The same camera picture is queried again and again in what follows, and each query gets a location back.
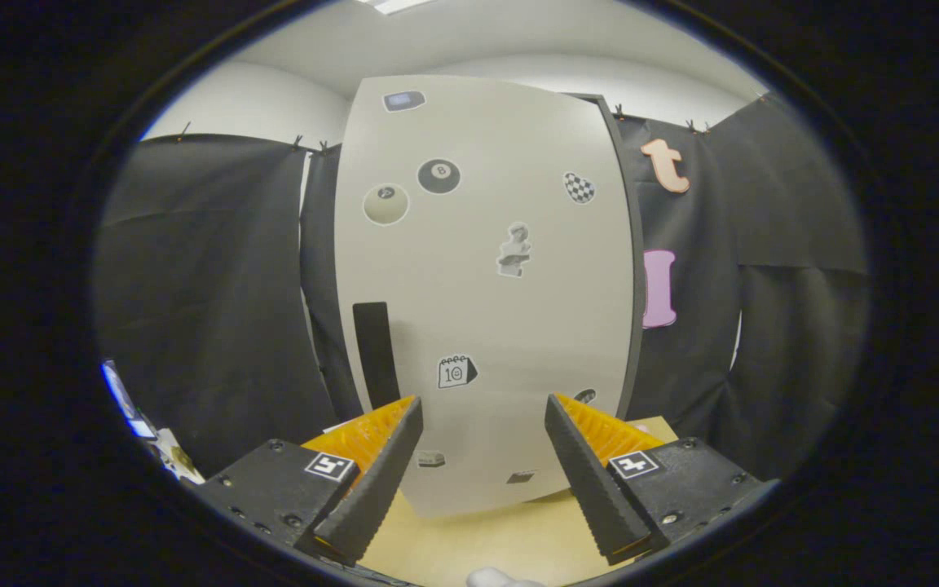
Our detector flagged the black backdrop cloth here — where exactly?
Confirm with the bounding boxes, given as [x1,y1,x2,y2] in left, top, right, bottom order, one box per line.
[93,91,871,482]

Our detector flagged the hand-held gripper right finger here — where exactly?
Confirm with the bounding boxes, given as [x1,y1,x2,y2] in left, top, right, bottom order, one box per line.
[544,393,780,567]

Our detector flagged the black cabinet door handle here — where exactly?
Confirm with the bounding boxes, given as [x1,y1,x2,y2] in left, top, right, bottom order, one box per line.
[353,302,402,410]

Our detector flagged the colourful printed sheet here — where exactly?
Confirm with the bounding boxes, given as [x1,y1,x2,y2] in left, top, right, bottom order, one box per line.
[152,428,195,482]

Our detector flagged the grey shoe cabinet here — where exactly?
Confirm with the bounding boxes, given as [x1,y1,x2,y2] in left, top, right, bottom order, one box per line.
[567,92,648,421]

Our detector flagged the blue and white panel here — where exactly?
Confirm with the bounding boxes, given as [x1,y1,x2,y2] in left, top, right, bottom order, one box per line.
[101,359,157,441]

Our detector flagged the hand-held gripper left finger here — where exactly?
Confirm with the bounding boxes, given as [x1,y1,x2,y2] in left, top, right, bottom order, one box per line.
[188,395,424,567]

